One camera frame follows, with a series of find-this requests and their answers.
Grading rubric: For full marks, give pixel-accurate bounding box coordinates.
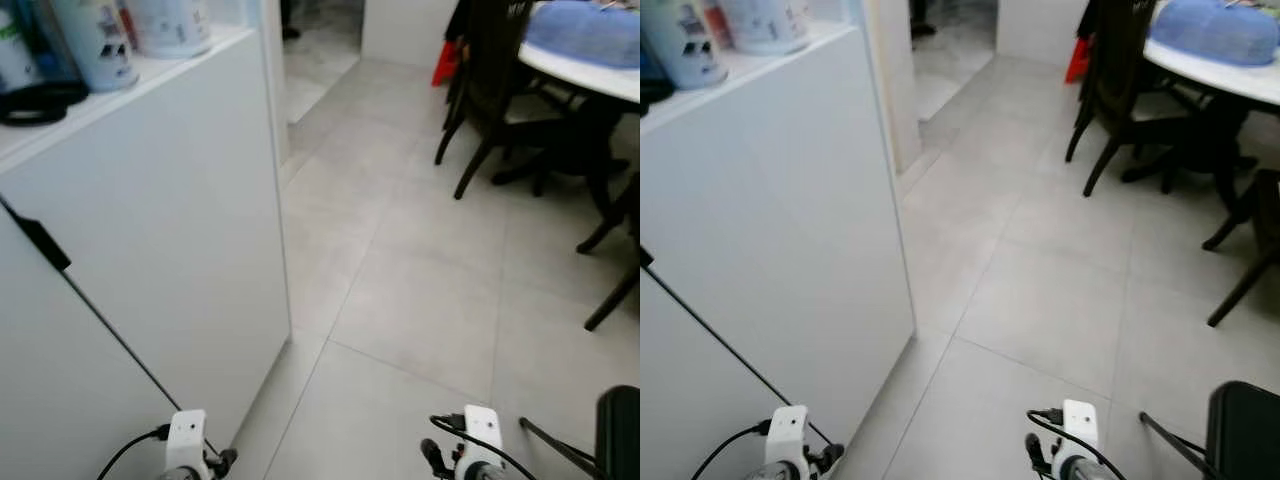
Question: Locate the thin black rod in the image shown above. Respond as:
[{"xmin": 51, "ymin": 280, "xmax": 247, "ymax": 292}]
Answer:
[
  {"xmin": 518, "ymin": 417, "xmax": 601, "ymax": 477},
  {"xmin": 1139, "ymin": 411, "xmax": 1213, "ymax": 471}
]

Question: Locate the black padded seat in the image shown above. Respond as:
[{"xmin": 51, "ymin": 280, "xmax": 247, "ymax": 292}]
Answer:
[
  {"xmin": 1204, "ymin": 380, "xmax": 1280, "ymax": 480},
  {"xmin": 594, "ymin": 384, "xmax": 641, "ymax": 480}
]

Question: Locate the dark wooden chair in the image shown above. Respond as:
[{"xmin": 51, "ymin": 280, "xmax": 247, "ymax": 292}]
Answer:
[
  {"xmin": 575, "ymin": 173, "xmax": 641, "ymax": 333},
  {"xmin": 434, "ymin": 0, "xmax": 546, "ymax": 201},
  {"xmin": 1064, "ymin": 0, "xmax": 1166, "ymax": 198},
  {"xmin": 1200, "ymin": 168, "xmax": 1280, "ymax": 329}
]

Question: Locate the white cabinet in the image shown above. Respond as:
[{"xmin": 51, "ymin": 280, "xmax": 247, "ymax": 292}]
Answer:
[
  {"xmin": 0, "ymin": 24, "xmax": 293, "ymax": 480},
  {"xmin": 640, "ymin": 22, "xmax": 917, "ymax": 480}
]

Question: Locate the red bag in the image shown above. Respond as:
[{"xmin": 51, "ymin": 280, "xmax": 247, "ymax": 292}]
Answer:
[
  {"xmin": 431, "ymin": 40, "xmax": 462, "ymax": 88},
  {"xmin": 1064, "ymin": 38, "xmax": 1092, "ymax": 84}
]

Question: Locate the white round table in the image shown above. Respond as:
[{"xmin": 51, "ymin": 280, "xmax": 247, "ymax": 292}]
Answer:
[
  {"xmin": 489, "ymin": 40, "xmax": 641, "ymax": 217},
  {"xmin": 1120, "ymin": 38, "xmax": 1280, "ymax": 213}
]

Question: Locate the white printed canister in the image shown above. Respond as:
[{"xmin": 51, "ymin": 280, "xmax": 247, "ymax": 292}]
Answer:
[
  {"xmin": 640, "ymin": 0, "xmax": 730, "ymax": 90},
  {"xmin": 48, "ymin": 0, "xmax": 139, "ymax": 93}
]

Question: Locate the blue mesh food cover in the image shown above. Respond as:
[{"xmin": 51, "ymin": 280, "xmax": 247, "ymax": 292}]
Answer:
[
  {"xmin": 1149, "ymin": 0, "xmax": 1280, "ymax": 67},
  {"xmin": 524, "ymin": 0, "xmax": 641, "ymax": 70}
]

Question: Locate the green and white bottle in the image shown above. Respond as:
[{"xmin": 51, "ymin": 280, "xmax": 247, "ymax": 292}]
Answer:
[{"xmin": 0, "ymin": 0, "xmax": 43, "ymax": 93}]

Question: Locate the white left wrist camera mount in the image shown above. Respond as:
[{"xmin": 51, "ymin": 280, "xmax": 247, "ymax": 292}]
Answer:
[
  {"xmin": 164, "ymin": 409, "xmax": 209, "ymax": 475},
  {"xmin": 764, "ymin": 404, "xmax": 810, "ymax": 471}
]

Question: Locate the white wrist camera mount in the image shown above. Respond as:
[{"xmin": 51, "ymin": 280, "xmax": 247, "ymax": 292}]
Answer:
[
  {"xmin": 1059, "ymin": 399, "xmax": 1100, "ymax": 467},
  {"xmin": 164, "ymin": 409, "xmax": 209, "ymax": 475},
  {"xmin": 764, "ymin": 404, "xmax": 810, "ymax": 471},
  {"xmin": 461, "ymin": 404, "xmax": 504, "ymax": 471}
]

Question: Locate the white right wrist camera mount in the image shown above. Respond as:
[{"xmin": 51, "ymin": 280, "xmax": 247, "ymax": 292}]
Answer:
[
  {"xmin": 1059, "ymin": 399, "xmax": 1100, "ymax": 467},
  {"xmin": 461, "ymin": 404, "xmax": 504, "ymax": 471}
]

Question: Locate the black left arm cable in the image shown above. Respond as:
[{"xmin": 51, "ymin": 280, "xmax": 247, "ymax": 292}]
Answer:
[
  {"xmin": 96, "ymin": 426, "xmax": 172, "ymax": 480},
  {"xmin": 690, "ymin": 421, "xmax": 771, "ymax": 480}
]

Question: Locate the black coiled cable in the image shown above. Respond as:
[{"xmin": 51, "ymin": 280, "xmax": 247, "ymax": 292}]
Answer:
[{"xmin": 0, "ymin": 80, "xmax": 90, "ymax": 128}]

